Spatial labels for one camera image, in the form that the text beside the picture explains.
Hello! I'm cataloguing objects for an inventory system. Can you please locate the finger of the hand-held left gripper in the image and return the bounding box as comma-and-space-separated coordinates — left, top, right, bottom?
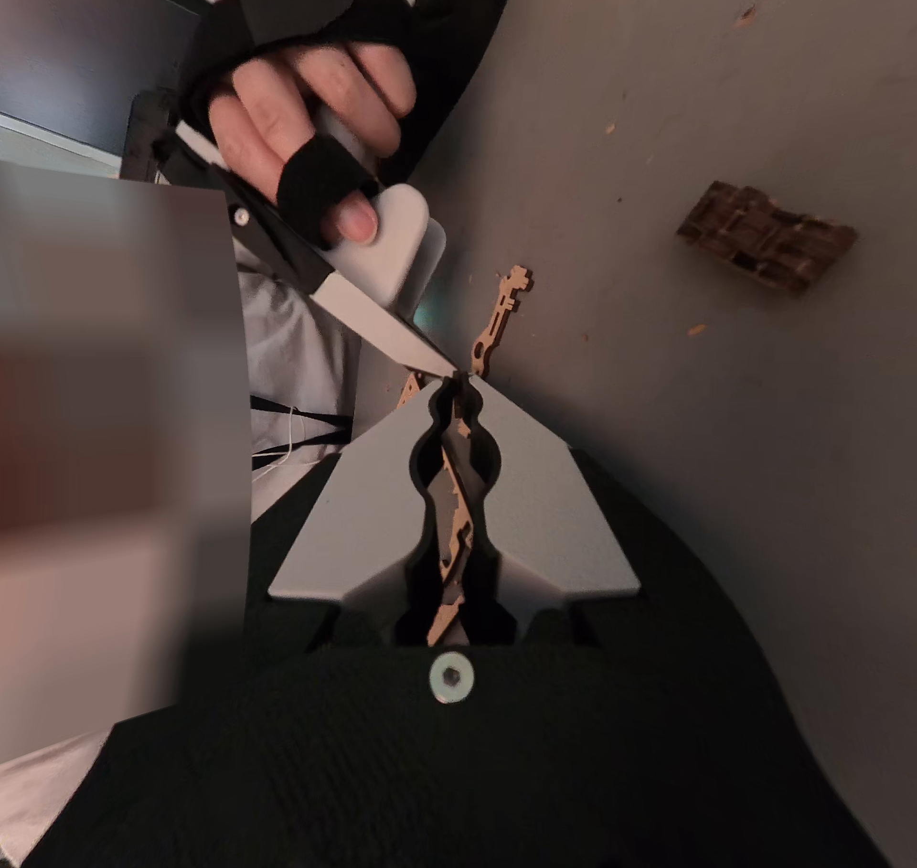
313, 269, 461, 376

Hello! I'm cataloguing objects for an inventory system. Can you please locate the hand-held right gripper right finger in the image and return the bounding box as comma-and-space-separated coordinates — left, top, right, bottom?
464, 374, 641, 617

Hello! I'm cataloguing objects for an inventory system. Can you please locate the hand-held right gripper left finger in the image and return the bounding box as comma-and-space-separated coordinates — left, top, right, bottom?
268, 374, 465, 605

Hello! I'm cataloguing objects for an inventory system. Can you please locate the long notched wooden part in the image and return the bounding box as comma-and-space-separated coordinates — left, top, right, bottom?
426, 265, 535, 648

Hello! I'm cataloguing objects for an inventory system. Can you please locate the person's left forearm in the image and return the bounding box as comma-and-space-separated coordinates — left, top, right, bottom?
401, 0, 521, 182

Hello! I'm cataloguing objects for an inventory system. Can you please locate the person's left hand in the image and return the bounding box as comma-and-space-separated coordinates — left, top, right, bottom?
208, 0, 421, 247

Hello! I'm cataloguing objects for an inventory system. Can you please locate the dark brown wooden assembly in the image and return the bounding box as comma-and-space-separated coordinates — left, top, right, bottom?
675, 179, 861, 298

